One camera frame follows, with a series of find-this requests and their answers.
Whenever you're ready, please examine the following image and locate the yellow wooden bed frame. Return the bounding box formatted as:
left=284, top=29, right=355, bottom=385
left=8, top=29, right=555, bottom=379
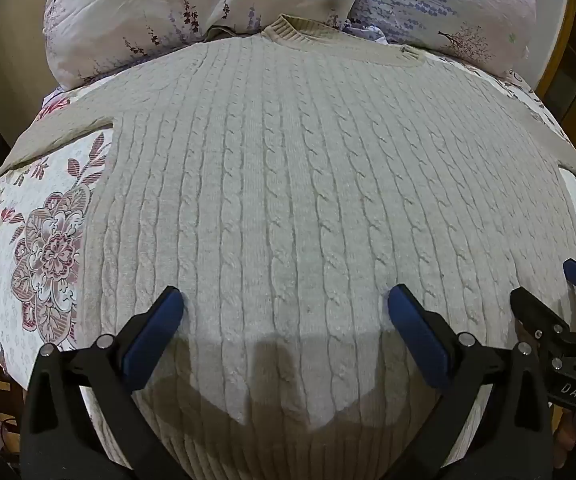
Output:
left=537, top=0, right=576, bottom=158

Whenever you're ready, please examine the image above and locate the white floral pillow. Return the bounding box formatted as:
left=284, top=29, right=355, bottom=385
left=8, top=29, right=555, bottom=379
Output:
left=347, top=0, right=540, bottom=80
left=37, top=0, right=360, bottom=92

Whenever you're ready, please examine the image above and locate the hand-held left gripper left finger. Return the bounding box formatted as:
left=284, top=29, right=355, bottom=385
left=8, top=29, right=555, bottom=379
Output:
left=20, top=286, right=186, bottom=480

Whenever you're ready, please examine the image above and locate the cream cable-knit sweater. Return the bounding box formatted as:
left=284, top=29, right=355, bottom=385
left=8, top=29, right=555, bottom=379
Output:
left=0, top=15, right=576, bottom=480

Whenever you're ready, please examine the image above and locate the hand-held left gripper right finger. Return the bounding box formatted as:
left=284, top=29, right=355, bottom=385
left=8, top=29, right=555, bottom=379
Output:
left=387, top=284, right=555, bottom=480

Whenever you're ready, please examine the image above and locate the person's right hand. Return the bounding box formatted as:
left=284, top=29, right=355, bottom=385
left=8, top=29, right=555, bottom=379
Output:
left=553, top=407, right=576, bottom=480

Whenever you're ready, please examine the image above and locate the floral bedsheet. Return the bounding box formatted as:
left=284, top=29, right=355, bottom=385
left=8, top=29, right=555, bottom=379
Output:
left=0, top=67, right=576, bottom=480

